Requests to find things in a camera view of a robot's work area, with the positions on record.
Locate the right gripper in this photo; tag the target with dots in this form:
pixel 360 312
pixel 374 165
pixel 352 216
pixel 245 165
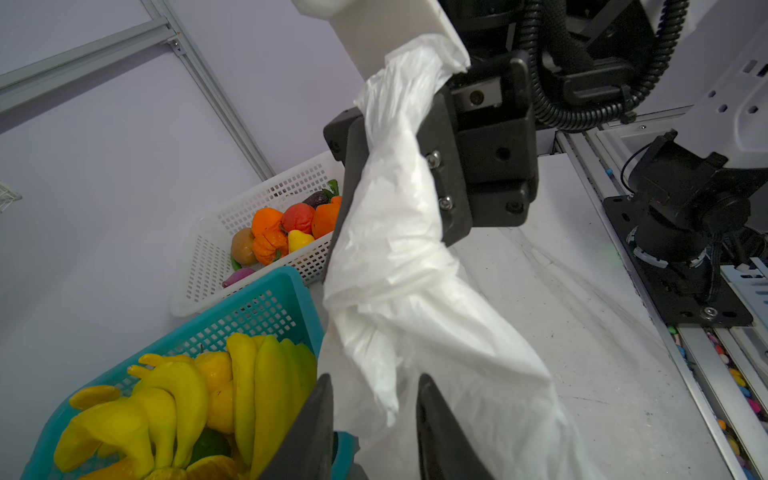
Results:
pixel 479 137

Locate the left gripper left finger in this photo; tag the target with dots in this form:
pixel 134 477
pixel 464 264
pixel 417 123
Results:
pixel 306 451

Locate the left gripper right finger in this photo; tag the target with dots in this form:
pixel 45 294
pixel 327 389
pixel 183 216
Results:
pixel 444 450

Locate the white plastic bag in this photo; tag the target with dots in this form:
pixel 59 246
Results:
pixel 398 308

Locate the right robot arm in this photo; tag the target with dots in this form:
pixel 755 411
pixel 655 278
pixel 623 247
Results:
pixel 665 110

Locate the large yellow banana bunch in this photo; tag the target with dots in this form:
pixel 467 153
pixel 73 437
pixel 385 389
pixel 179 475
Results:
pixel 272 380

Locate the dark wrinkled toy eggplant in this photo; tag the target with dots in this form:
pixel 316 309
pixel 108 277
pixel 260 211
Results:
pixel 324 195

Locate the orange toy fruit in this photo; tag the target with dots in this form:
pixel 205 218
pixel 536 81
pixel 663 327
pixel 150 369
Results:
pixel 325 219
pixel 266 220

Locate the red toy tomato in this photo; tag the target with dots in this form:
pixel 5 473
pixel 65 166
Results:
pixel 298 217

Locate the yellow toy lemon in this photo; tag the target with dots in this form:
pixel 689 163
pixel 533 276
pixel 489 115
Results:
pixel 298 239

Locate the teal plastic basket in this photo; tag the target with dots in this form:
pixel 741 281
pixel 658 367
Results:
pixel 278 304

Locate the small yellow banana bunch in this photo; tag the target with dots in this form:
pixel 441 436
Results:
pixel 155 427

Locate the brown toy potato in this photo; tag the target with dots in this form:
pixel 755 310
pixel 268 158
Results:
pixel 241 247

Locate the white plastic basket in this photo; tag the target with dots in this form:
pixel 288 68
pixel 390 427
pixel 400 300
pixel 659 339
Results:
pixel 206 261

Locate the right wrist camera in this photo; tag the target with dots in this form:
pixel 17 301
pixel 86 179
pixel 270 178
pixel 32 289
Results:
pixel 370 29

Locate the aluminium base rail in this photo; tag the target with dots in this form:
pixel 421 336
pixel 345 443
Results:
pixel 680 225

